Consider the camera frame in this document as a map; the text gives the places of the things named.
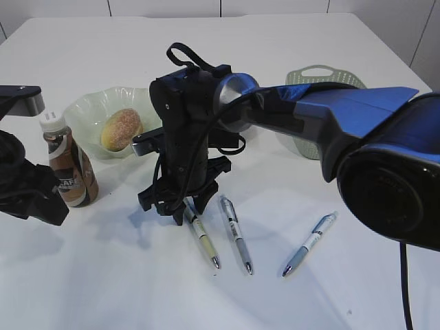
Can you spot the grey grip white pen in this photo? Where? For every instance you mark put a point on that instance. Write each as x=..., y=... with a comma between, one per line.
x=229, y=211

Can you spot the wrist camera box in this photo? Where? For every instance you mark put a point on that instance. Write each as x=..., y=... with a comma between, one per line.
x=149, y=142
x=21, y=100

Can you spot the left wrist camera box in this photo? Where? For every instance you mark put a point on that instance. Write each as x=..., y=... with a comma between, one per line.
x=21, y=100

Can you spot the cream barrel pen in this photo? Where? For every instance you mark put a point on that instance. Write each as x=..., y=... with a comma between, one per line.
x=206, y=244

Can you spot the green woven plastic basket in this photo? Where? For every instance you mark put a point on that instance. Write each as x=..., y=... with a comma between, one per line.
x=314, y=74

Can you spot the brown Nescafe coffee bottle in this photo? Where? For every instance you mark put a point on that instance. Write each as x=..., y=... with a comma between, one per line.
x=77, y=182

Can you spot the blue white pen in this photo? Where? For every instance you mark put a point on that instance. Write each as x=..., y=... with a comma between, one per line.
x=316, y=234

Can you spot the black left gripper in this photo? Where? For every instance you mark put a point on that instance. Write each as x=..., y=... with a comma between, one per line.
x=28, y=190

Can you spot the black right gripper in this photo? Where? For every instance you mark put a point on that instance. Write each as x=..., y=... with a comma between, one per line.
x=184, y=101

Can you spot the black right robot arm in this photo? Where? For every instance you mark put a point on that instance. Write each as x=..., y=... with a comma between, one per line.
x=380, y=145

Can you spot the sugared bread bun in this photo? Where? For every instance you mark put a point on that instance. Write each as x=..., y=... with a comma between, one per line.
x=119, y=129

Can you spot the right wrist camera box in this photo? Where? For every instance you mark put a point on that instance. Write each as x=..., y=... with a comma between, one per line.
x=149, y=142

